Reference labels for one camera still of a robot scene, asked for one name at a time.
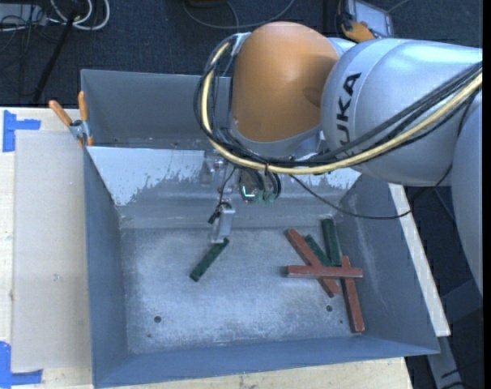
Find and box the pale flat board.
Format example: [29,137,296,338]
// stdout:
[10,129,93,374]

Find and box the red-brown flat block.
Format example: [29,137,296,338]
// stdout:
[339,254,366,335]
[284,228,341,299]
[285,264,365,280]

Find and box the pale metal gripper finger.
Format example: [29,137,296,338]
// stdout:
[211,206,236,246]
[200,152,235,203]

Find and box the dark green block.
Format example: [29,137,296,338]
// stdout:
[189,237,231,283]
[320,218,344,267]
[303,233,331,267]

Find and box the grey metal bin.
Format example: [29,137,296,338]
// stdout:
[79,68,442,389]

